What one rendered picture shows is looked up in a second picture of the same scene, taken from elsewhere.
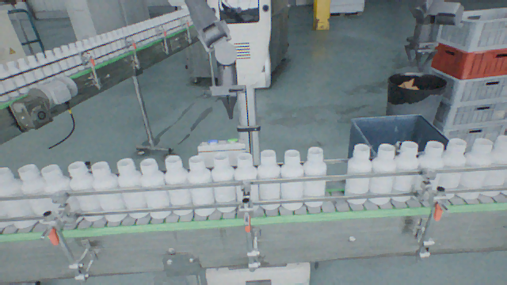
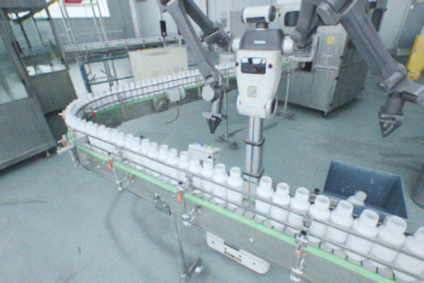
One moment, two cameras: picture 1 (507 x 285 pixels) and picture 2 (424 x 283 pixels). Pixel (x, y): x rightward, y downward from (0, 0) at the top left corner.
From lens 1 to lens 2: 0.45 m
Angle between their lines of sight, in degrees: 30
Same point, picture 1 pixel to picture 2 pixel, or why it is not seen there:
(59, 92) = (174, 95)
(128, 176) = (144, 148)
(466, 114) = not seen: outside the picture
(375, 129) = (350, 174)
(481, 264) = not seen: outside the picture
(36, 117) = (160, 106)
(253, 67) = (257, 104)
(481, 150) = (364, 220)
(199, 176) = (170, 160)
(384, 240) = (274, 253)
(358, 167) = (259, 192)
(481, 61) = not seen: outside the picture
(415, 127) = (393, 186)
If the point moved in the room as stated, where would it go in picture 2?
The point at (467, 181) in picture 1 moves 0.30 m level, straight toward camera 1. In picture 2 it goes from (350, 241) to (258, 276)
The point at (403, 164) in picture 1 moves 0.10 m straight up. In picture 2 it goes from (293, 203) to (297, 178)
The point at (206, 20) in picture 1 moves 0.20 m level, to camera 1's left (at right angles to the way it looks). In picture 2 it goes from (207, 73) to (173, 69)
